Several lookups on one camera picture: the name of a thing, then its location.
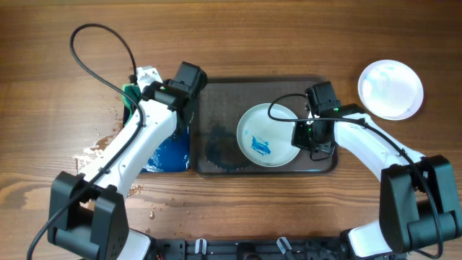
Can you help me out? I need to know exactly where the black tray with blue water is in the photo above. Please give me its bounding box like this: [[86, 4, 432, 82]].
[[123, 106, 190, 173]]

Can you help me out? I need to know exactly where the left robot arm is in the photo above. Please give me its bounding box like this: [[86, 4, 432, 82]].
[[47, 62, 208, 259]]

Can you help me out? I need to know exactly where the white plate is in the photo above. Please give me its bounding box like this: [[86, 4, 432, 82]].
[[357, 59, 424, 121], [237, 103, 300, 168]]

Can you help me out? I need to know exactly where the green yellow sponge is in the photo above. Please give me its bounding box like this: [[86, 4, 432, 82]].
[[121, 83, 141, 111]]

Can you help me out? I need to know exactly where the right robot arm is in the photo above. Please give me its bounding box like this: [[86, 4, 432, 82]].
[[292, 82, 461, 259]]

